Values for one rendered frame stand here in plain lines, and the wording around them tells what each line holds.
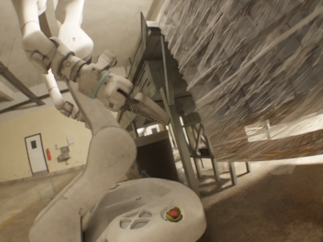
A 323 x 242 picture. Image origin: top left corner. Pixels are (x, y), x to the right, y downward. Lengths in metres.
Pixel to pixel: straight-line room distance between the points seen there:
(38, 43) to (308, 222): 1.10
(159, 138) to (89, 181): 0.85
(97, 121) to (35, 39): 0.33
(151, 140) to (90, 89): 0.90
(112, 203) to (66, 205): 0.31
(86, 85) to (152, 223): 0.35
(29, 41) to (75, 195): 0.43
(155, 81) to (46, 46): 0.65
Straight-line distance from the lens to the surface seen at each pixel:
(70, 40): 0.61
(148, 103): 0.32
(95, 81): 0.32
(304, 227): 0.76
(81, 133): 7.04
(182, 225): 0.38
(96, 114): 0.49
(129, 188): 0.71
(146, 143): 1.16
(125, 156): 0.44
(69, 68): 0.35
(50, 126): 7.62
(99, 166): 0.43
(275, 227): 0.77
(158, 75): 0.88
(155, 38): 0.81
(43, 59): 0.38
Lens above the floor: 0.56
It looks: 5 degrees up
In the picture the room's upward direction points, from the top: 16 degrees counter-clockwise
